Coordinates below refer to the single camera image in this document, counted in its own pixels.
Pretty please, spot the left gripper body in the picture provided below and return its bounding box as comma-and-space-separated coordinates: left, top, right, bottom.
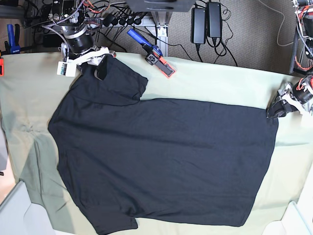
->
279, 82, 311, 115

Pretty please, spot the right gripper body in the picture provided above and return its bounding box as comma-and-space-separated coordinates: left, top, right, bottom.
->
60, 46, 116, 66

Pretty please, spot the dark navy T-shirt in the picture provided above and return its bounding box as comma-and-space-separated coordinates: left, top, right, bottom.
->
48, 57, 278, 235

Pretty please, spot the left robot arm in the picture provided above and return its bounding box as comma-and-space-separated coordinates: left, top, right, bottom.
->
267, 0, 313, 119

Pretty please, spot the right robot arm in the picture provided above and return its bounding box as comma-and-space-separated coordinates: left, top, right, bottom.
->
43, 0, 116, 80

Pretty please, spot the white power strip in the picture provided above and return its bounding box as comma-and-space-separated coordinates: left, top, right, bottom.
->
84, 14, 145, 27

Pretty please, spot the black adapter at left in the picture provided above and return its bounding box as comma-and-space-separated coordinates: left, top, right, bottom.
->
43, 34, 63, 48

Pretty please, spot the blue orange bar clamp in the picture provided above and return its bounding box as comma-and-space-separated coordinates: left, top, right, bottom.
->
127, 29, 176, 78

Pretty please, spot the blue clamp at left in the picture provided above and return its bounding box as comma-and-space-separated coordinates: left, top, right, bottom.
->
1, 24, 21, 55

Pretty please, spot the black power adapter brick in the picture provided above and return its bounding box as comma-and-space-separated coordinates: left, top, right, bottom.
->
191, 8, 206, 44

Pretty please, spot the white bin right corner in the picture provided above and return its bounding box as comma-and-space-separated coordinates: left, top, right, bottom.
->
262, 201, 313, 235

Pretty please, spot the white bin corner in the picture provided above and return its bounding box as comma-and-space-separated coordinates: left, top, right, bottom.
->
262, 201, 313, 235
0, 180, 56, 235

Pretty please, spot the white bin left corner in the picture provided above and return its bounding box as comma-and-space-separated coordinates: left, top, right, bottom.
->
0, 180, 56, 235

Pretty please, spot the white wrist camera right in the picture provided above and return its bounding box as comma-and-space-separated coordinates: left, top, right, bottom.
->
57, 61, 76, 77

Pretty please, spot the aluminium frame post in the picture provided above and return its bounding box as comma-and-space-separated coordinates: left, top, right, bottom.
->
151, 11, 172, 57

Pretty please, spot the grey cable on carpet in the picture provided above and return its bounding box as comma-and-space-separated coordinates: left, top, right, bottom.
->
256, 0, 298, 47

